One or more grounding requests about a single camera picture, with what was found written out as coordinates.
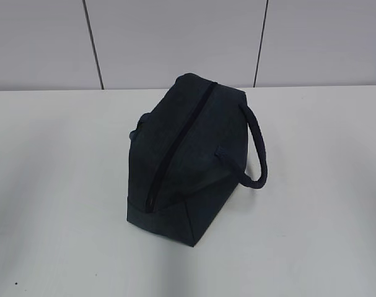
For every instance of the navy blue lunch bag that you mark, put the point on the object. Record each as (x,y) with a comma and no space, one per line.
(188,155)

